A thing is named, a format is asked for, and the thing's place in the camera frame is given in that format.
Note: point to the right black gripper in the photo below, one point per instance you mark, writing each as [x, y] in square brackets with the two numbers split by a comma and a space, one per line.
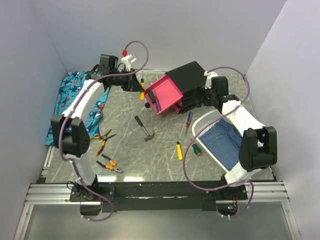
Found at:
[201, 92]

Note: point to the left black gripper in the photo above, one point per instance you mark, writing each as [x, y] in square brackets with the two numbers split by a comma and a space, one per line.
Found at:
[136, 84]

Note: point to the yellow handle screwdriver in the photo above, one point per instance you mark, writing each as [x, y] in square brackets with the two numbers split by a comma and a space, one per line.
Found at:
[179, 149]
[141, 95]

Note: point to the green handle screwdriver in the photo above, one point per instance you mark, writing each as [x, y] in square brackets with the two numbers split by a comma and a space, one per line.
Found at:
[151, 96]

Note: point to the pink top drawer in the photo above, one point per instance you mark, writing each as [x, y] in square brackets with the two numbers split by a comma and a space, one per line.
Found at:
[167, 93]

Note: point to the blue red screwdriver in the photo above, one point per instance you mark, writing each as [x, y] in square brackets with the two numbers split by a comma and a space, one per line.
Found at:
[157, 104]

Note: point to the black drawer cabinet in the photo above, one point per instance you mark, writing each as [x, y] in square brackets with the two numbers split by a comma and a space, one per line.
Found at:
[188, 77]

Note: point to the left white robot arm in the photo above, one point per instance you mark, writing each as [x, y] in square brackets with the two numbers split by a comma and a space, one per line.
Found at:
[70, 135]

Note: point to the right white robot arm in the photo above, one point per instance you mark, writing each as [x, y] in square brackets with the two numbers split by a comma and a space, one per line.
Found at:
[235, 139]

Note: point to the white perforated basket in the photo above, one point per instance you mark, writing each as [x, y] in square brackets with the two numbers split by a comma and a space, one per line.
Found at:
[210, 135]

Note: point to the blue screwdriver near basket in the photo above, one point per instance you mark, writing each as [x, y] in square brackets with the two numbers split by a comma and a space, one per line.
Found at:
[188, 122]

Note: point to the pink middle drawer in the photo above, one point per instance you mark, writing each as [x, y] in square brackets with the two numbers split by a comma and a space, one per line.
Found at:
[178, 103]

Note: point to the blue checkered cloth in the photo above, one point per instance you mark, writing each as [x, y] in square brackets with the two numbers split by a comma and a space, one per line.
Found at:
[221, 145]

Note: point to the yellow black needle-nose pliers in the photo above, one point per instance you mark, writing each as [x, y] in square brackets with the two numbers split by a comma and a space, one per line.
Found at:
[103, 139]

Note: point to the stubby green orange screwdriver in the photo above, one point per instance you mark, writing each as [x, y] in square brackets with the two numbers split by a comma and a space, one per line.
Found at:
[196, 149]

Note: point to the orange black combination pliers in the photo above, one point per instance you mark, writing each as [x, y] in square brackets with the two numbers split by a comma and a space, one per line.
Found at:
[113, 165]

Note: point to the black base crossbar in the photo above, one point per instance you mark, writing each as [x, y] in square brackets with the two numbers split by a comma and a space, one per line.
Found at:
[142, 196]

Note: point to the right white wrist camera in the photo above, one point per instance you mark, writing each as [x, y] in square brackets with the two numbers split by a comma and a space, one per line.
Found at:
[209, 75]

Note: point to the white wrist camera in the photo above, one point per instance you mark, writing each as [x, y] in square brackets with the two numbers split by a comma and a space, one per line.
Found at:
[127, 60]
[209, 75]

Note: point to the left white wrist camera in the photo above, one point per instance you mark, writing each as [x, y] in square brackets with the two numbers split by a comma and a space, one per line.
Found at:
[127, 60]

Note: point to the black handle claw hammer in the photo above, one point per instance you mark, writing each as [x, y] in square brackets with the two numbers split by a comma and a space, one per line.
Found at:
[148, 135]

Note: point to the aluminium rail frame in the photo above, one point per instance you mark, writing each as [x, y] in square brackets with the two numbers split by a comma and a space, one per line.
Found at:
[59, 194]

